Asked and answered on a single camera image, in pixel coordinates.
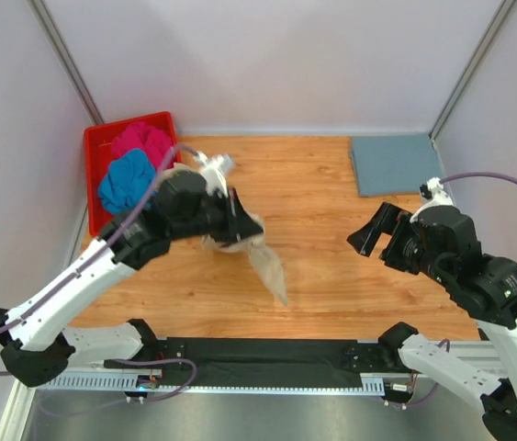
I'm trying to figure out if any beige t shirt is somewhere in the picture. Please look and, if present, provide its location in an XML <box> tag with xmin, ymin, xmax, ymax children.
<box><xmin>157</xmin><ymin>164</ymin><xmax>287</xmax><ymax>306</ymax></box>

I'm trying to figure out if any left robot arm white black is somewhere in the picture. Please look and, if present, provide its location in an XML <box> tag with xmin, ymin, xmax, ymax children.
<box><xmin>0</xmin><ymin>172</ymin><xmax>264</xmax><ymax>387</ymax></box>

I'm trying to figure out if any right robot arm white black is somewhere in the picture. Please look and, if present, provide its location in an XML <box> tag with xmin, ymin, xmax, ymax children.
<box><xmin>347</xmin><ymin>203</ymin><xmax>517</xmax><ymax>440</ymax></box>

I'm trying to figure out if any folded grey-blue t shirt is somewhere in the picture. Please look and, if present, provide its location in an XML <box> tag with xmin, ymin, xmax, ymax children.
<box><xmin>349</xmin><ymin>133</ymin><xmax>443</xmax><ymax>197</ymax></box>

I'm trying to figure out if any crumpled blue t shirt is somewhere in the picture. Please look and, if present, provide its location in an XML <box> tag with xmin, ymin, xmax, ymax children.
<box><xmin>97</xmin><ymin>149</ymin><xmax>155</xmax><ymax>215</ymax></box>

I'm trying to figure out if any crumpled magenta t shirt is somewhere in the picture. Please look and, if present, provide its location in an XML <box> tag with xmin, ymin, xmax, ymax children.
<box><xmin>110</xmin><ymin>121</ymin><xmax>174</xmax><ymax>170</ymax></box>

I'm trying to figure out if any red plastic bin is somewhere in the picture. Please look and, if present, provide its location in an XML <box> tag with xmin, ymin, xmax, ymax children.
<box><xmin>84</xmin><ymin>111</ymin><xmax>176</xmax><ymax>236</ymax></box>

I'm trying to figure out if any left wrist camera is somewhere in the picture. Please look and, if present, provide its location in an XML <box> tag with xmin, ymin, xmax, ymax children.
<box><xmin>195</xmin><ymin>152</ymin><xmax>235</xmax><ymax>195</ymax></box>

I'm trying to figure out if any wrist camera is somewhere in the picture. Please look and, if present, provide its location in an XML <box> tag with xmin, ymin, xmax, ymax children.
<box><xmin>195</xmin><ymin>152</ymin><xmax>235</xmax><ymax>195</ymax></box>
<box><xmin>418</xmin><ymin>177</ymin><xmax>454</xmax><ymax>212</ymax></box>

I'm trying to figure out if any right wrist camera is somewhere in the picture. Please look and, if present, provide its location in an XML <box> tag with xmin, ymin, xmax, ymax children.
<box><xmin>418</xmin><ymin>177</ymin><xmax>454</xmax><ymax>212</ymax></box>

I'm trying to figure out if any aluminium frame rail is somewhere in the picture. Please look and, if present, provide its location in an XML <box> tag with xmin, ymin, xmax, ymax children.
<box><xmin>0</xmin><ymin>339</ymin><xmax>517</xmax><ymax>441</ymax></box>

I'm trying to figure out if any white slotted cable duct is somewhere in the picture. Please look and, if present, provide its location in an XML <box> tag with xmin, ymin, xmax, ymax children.
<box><xmin>37</xmin><ymin>371</ymin><xmax>385</xmax><ymax>396</ymax></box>

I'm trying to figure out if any right corner aluminium post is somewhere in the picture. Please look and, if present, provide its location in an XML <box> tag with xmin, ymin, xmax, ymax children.
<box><xmin>429</xmin><ymin>0</ymin><xmax>517</xmax><ymax>142</ymax></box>

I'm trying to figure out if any corner aluminium post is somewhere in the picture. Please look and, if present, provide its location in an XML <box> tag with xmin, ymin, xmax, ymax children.
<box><xmin>429</xmin><ymin>0</ymin><xmax>517</xmax><ymax>142</ymax></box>
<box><xmin>27</xmin><ymin>0</ymin><xmax>104</xmax><ymax>125</ymax></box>

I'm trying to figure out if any left corner aluminium post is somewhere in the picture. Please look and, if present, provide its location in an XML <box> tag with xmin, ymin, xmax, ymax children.
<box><xmin>27</xmin><ymin>0</ymin><xmax>104</xmax><ymax>125</ymax></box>

